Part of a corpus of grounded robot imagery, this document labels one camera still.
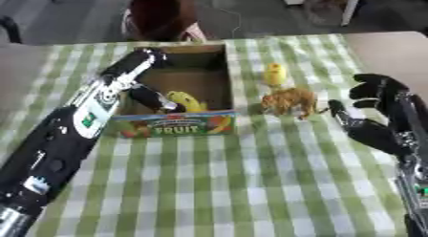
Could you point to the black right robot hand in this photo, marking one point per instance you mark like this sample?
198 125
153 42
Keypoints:
379 119

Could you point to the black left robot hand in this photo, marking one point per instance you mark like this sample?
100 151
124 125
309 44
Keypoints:
134 66

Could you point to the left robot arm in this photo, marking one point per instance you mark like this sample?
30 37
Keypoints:
61 142

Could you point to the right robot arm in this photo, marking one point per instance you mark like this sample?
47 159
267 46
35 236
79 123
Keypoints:
415 189

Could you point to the cardboard box with fruit print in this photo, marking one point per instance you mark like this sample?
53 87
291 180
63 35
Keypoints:
189 94

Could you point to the person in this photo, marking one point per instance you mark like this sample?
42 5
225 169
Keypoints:
161 16

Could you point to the yellow toy banana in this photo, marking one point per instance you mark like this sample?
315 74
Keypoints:
186 101

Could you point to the brown toy tiger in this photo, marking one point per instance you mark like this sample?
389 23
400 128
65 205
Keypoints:
290 101

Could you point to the yellow toy fruit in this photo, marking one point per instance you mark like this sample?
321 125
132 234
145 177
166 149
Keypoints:
275 74

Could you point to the white table leg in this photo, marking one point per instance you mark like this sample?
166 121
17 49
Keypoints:
351 8

